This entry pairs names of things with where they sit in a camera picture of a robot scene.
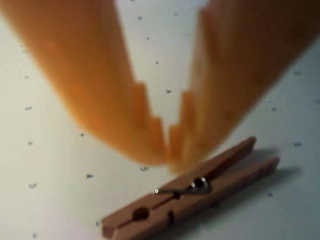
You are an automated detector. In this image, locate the brown wooden clothespin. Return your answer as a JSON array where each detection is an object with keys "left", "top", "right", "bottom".
[{"left": 99, "top": 136, "right": 281, "bottom": 240}]

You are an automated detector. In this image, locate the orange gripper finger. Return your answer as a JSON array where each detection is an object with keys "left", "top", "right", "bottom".
[
  {"left": 0, "top": 0, "right": 168, "bottom": 166},
  {"left": 168, "top": 0, "right": 320, "bottom": 174}
]

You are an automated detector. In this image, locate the white dotted mat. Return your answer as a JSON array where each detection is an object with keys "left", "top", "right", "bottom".
[{"left": 0, "top": 0, "right": 320, "bottom": 240}]

